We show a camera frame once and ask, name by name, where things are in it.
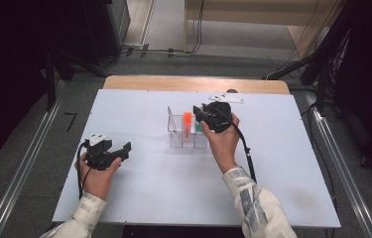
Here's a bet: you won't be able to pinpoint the black metal stand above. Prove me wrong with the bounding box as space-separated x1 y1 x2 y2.
43 48 107 113

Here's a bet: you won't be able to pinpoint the black cable bundle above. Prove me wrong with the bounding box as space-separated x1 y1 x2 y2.
262 0 355 115

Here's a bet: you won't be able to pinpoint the hand-held gripper cable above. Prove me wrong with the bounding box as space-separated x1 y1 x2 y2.
217 104 258 183
76 140 92 200

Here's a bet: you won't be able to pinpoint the left hand-held gripper cable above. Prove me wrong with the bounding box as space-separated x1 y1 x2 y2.
76 140 92 200

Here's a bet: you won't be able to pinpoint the metal floor rail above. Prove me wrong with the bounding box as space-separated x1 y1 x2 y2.
0 80 66 238
303 90 372 238

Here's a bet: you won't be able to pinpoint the hanging black cables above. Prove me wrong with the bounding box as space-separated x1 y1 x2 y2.
186 0 206 55

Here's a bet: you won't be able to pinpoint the wooden furniture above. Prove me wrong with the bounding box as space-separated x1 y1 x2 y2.
184 0 343 61

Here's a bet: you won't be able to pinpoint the clear plastic organizer box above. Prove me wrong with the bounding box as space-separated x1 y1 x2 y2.
166 105 209 149

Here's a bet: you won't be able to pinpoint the black cabinet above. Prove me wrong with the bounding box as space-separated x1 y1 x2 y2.
79 0 132 66

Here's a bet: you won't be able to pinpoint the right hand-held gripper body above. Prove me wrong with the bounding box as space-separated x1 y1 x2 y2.
200 93 245 135

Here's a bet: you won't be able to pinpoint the right hand-held gripper cable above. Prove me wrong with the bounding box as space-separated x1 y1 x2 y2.
217 104 258 183

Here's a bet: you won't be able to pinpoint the white power strip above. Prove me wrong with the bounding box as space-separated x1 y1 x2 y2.
121 43 151 54

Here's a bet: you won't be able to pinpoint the person's right hand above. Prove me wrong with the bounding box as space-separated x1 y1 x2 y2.
200 111 241 176

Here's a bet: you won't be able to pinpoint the person's left hand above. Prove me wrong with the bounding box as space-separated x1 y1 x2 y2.
74 152 123 202

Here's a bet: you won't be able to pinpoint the orange highlighter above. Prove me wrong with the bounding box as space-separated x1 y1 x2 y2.
182 111 193 139

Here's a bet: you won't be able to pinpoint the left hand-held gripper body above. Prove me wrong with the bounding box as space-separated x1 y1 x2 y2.
84 132 114 172

